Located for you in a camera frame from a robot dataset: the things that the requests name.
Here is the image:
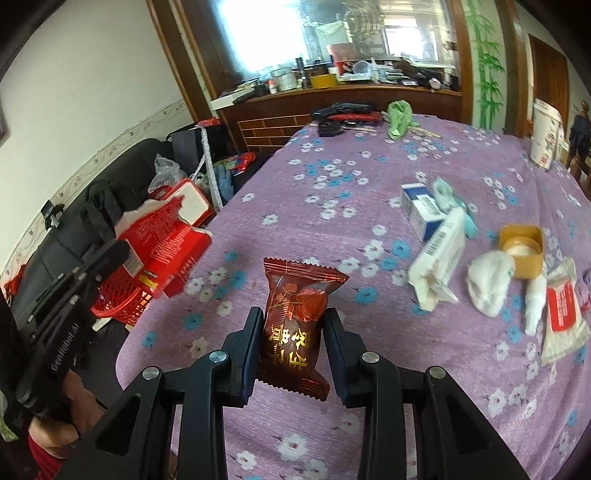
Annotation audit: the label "blue white medicine box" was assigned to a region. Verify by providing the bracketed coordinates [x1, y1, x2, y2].
[401, 183, 446, 242]

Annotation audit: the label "yellow plastic lid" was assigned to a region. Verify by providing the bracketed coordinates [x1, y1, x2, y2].
[498, 224, 544, 280]

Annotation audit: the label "red framed white board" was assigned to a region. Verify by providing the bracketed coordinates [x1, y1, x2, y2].
[162, 179, 214, 227]

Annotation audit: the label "black leather sofa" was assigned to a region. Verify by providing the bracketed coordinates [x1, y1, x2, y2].
[11, 139, 174, 318]

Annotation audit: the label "red torn carton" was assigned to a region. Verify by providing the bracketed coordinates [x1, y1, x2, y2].
[115, 195, 212, 298]

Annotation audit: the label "black red tools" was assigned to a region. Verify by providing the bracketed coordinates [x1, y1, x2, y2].
[311, 102, 382, 122]

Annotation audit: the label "clear plastic bag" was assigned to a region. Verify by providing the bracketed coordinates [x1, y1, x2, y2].
[147, 154, 187, 194]

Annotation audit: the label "white plastic bottle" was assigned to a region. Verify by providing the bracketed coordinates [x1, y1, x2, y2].
[524, 273, 547, 336]

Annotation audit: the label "white sock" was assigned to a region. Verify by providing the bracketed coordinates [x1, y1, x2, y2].
[467, 250, 515, 318]

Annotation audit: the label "white cartoon paper cup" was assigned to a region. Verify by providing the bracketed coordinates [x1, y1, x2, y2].
[530, 98, 564, 171]

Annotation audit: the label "black phone mount clamp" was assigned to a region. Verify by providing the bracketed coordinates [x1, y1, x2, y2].
[41, 200, 65, 231]

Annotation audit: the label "green cloth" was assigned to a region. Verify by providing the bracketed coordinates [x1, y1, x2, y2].
[387, 100, 414, 140]

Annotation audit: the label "dark shopping bag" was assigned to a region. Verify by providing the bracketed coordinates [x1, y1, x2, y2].
[166, 124, 233, 176]

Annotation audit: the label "black key fob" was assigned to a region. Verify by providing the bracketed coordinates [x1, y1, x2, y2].
[318, 119, 344, 138]

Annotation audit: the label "dark red snack packet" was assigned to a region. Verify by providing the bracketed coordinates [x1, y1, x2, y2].
[257, 258, 349, 401]

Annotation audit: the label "person's left hand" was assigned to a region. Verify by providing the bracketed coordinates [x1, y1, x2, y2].
[28, 370, 105, 459]

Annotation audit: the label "teal cartoon tissue pack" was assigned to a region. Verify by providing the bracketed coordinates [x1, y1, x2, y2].
[432, 177, 479, 239]

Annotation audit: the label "purple floral tablecloth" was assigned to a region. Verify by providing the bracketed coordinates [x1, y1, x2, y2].
[116, 116, 590, 479]

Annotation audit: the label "striped paper bag red label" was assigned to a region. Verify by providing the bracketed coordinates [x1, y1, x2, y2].
[541, 257, 590, 366]

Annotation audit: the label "black backpack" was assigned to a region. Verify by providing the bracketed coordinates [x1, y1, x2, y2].
[80, 180, 141, 249]

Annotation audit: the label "white barcode medicine box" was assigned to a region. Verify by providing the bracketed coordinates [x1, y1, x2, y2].
[408, 207, 466, 312]

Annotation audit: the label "red mesh trash basket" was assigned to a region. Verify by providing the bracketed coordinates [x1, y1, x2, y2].
[91, 266, 152, 327]

